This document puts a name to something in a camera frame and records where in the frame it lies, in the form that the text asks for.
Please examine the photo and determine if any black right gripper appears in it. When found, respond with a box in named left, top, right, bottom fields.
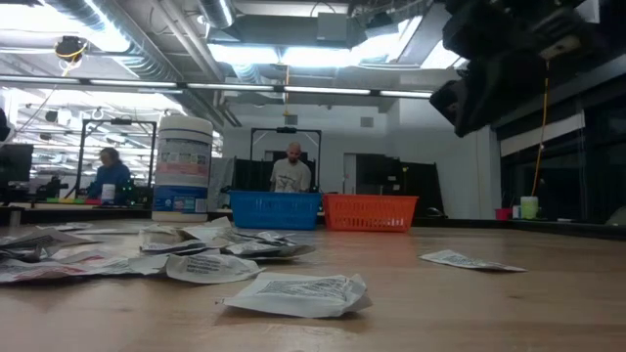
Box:
left=429, top=0, right=605, bottom=138

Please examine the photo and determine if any black partition panel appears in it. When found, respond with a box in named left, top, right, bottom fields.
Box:
left=355, top=153, right=445, bottom=219

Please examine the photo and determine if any pale green cup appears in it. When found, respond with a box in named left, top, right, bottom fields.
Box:
left=518, top=196, right=540, bottom=221

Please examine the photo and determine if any orange plastic basket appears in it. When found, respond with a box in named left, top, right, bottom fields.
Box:
left=322, top=194, right=421, bottom=234

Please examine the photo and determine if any person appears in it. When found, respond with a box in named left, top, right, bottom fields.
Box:
left=87, top=147, right=133, bottom=205
left=269, top=141, right=313, bottom=194

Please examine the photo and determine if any long LED light bar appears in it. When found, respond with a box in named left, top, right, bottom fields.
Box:
left=0, top=72, right=434, bottom=102

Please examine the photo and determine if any blue plastic basket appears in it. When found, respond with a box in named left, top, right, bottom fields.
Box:
left=229, top=190, right=323, bottom=232

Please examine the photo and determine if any grey cloth panel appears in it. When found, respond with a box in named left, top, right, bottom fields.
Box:
left=208, top=156, right=236, bottom=213

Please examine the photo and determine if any crumpled white text packet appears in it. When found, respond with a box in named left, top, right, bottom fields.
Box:
left=223, top=272, right=374, bottom=320

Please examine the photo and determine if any white wipes canister blue label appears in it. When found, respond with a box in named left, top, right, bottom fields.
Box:
left=152, top=114, right=215, bottom=223

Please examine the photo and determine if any long white strip packet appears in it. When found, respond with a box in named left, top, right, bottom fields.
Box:
left=180, top=215, right=238, bottom=245

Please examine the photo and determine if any white packet black square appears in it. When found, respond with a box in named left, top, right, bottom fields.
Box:
left=165, top=252, right=266, bottom=286

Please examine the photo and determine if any black monitor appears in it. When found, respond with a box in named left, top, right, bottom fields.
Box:
left=0, top=142, right=35, bottom=185

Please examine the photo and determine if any yellow power cable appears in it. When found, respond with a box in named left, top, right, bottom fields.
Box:
left=530, top=59, right=552, bottom=198

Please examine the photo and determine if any black rig frame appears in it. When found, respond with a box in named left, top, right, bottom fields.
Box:
left=75, top=117, right=158, bottom=199
left=249, top=126, right=323, bottom=193

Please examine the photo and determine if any large silver ventilation duct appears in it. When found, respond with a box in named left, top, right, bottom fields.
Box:
left=43, top=0, right=180, bottom=83

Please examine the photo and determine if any black ceiling cable reel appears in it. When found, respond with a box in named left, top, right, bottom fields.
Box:
left=54, top=34, right=90, bottom=64

